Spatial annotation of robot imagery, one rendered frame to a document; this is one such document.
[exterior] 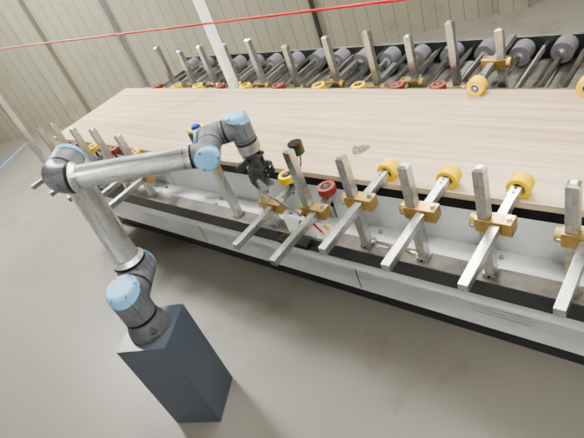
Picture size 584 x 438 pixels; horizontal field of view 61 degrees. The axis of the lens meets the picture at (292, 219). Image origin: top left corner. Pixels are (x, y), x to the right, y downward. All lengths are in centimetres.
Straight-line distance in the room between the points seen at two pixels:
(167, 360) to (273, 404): 60
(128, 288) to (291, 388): 97
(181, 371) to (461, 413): 122
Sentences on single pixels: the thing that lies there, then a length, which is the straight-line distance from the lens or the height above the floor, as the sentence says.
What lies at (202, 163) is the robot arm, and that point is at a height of 130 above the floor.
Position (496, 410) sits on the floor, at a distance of 237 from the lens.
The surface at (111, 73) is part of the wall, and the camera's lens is 694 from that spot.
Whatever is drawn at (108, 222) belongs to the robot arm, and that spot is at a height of 110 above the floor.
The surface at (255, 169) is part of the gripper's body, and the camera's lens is 197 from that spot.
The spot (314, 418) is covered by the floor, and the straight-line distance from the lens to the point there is 249.
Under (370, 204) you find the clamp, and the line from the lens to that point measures 185.
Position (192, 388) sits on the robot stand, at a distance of 245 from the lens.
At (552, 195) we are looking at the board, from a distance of 186.
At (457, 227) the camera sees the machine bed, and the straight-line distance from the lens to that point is 207.
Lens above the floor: 206
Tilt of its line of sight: 35 degrees down
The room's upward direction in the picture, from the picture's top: 23 degrees counter-clockwise
